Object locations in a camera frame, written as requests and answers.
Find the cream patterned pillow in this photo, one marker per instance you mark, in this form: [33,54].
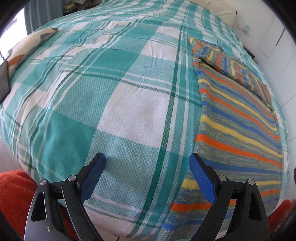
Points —
[25,48]

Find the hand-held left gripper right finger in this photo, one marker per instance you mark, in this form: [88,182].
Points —
[202,178]

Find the teal plaid bedspread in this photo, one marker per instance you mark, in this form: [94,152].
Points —
[115,104]

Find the striped knit sweater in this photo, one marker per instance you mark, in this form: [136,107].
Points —
[231,129]

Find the blue curtain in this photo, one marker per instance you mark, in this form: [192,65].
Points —
[41,14]

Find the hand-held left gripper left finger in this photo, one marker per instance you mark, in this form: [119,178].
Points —
[92,178]

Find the dark wooden nightstand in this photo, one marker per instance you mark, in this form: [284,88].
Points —
[251,53]

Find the window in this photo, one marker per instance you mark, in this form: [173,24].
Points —
[16,25]

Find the white wardrobe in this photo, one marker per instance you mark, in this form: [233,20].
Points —
[272,58]

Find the white wall socket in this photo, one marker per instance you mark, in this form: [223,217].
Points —
[245,28]

